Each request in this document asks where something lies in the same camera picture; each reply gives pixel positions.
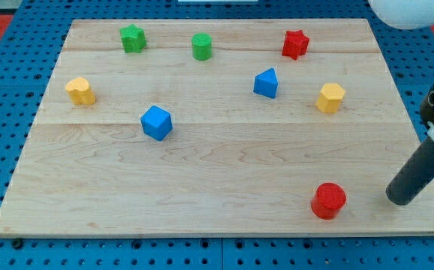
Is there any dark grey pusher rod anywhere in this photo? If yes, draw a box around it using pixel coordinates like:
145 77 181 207
386 137 434 206

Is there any red cylinder block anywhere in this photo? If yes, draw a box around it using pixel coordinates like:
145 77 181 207
311 182 347 220

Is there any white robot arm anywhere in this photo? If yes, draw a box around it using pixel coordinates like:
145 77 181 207
369 0 434 206

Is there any blue cube block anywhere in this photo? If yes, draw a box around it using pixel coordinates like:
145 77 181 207
140 105 173 141

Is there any yellow hexagon block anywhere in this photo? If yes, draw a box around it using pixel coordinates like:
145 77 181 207
315 83 346 113

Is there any red star block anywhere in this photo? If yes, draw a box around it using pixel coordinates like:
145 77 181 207
282 30 310 60

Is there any blue triangular prism block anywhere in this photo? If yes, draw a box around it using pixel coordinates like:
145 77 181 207
253 68 279 98

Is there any green cylinder block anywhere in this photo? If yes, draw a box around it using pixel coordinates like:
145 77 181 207
191 32 212 61

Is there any wooden board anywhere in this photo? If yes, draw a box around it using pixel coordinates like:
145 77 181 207
0 19 434 239

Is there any green star block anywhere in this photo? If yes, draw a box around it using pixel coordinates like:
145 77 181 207
119 24 146 53

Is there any yellow heart block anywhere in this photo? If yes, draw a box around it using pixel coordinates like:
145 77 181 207
65 77 96 105

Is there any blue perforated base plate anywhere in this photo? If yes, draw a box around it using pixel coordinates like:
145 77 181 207
0 1 434 269

